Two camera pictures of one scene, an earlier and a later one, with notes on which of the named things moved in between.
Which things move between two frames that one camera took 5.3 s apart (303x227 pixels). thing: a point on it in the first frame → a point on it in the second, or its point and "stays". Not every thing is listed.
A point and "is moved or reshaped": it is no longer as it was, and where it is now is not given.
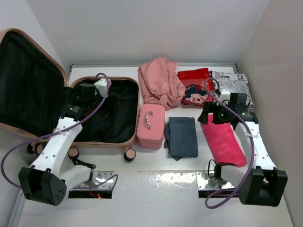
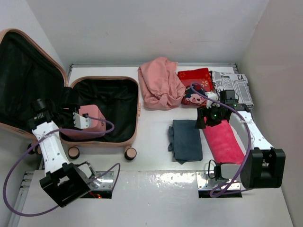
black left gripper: (109, 110) → (69, 109)
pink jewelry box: (150, 126) → (95, 125)
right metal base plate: (208, 186) stays
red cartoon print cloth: (193, 80) stays
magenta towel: (224, 143) stays
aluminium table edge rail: (70, 66) stays
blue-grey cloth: (181, 137) is moved or reshaped
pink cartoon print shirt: (159, 83) stays
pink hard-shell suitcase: (35, 89) stays
